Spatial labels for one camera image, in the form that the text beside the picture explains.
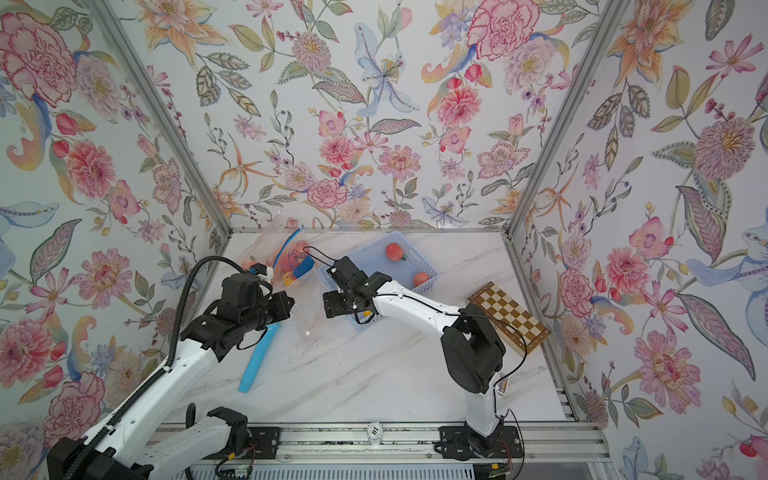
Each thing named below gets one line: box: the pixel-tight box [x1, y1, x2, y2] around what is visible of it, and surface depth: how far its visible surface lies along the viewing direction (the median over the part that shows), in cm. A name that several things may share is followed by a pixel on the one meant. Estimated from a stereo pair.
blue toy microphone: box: [237, 322, 281, 394], surface depth 87 cm
